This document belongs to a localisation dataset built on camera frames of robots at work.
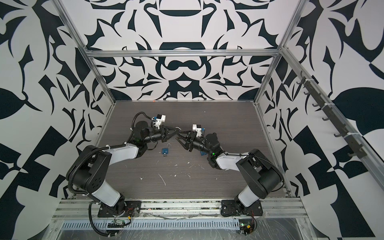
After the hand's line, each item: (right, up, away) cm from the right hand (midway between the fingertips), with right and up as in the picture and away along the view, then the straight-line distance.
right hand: (176, 137), depth 74 cm
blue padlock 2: (+14, -12, +18) cm, 26 cm away
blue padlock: (-9, -11, +20) cm, 24 cm away
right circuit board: (+33, -42, -3) cm, 53 cm away
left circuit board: (-26, -38, -6) cm, 46 cm away
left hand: (+1, +4, +5) cm, 7 cm away
